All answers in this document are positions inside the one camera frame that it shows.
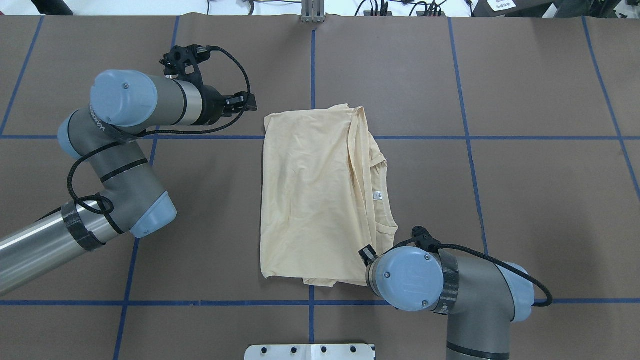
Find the cream long sleeve shirt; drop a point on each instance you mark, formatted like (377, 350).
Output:
(324, 196)

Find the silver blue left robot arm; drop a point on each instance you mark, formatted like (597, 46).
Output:
(112, 186)

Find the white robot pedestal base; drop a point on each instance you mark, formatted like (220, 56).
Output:
(326, 351)

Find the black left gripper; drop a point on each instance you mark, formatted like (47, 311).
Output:
(212, 105)

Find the aluminium frame post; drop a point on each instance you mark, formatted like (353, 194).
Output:
(313, 11)

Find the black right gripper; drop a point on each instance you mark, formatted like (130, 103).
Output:
(367, 255)

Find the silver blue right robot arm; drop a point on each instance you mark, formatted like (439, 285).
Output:
(481, 296)

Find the orange black connector box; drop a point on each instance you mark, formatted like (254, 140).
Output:
(378, 8)

